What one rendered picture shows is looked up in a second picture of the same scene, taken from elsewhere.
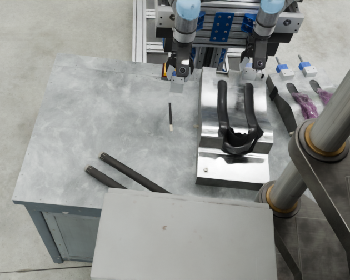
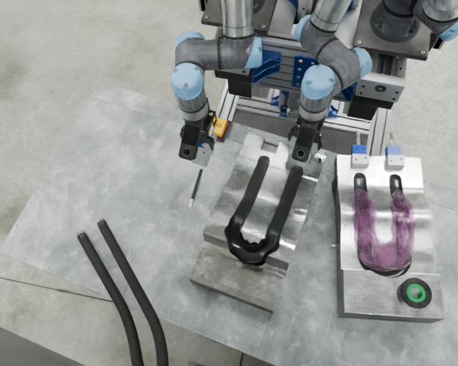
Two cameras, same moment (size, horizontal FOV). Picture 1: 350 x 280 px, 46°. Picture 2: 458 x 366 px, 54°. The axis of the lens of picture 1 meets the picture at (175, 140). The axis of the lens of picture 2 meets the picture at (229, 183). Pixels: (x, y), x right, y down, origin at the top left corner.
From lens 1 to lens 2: 0.68 m
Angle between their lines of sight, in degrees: 19
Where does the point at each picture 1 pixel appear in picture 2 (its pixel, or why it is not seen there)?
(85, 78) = (118, 120)
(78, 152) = (80, 211)
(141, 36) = not seen: hidden behind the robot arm
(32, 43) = (137, 36)
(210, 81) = (250, 155)
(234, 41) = not seen: hidden behind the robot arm
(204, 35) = (285, 79)
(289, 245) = not seen: outside the picture
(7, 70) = (103, 65)
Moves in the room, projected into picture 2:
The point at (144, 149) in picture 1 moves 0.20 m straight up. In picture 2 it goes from (150, 224) to (134, 202)
